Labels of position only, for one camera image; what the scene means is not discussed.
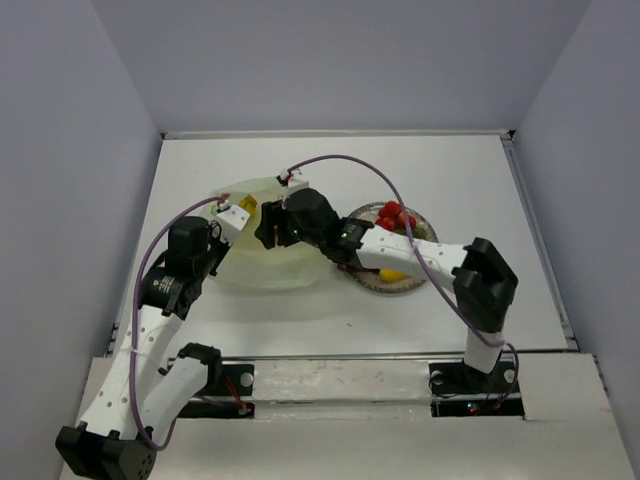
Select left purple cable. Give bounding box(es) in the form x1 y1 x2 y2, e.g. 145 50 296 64
128 196 226 449

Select aluminium rail right edge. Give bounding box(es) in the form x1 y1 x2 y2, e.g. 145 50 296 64
500 130 580 352

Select dark red fake grapes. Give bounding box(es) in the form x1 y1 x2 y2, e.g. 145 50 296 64
337 264 379 275

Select aluminium rail edge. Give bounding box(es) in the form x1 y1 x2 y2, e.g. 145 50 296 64
500 130 580 352
161 129 516 140

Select translucent yellowish plastic bag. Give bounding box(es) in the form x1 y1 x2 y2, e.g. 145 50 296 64
210 177 330 291

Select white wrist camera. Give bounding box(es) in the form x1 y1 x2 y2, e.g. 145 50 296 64
276 169 309 199
214 205 251 246

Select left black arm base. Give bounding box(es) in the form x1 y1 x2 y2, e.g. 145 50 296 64
178 363 255 420

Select yellow fake lemon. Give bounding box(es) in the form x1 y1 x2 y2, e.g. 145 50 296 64
379 269 407 283

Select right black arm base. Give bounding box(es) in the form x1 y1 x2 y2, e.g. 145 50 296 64
428 360 525 418

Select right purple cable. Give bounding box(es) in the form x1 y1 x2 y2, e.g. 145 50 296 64
287 154 519 401

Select aluminium rail back edge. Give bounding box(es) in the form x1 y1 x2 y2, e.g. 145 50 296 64
161 129 516 140

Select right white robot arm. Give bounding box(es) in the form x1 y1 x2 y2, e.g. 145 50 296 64
255 188 518 392

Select red orange fake fruit bunch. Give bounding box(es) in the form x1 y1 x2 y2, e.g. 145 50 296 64
375 201 417 231

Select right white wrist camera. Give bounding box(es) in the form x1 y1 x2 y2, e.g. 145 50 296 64
276 169 309 199

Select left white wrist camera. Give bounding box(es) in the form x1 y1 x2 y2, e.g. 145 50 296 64
214 205 251 246

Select yellow fake banana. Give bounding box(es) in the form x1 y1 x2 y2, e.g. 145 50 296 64
238 195 258 216

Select speckled ceramic plate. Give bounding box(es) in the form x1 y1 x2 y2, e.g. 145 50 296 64
346 202 438 295

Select purple cable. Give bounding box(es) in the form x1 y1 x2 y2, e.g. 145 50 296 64
128 196 226 449
287 154 519 401

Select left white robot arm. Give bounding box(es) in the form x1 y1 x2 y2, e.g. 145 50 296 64
55 213 247 479

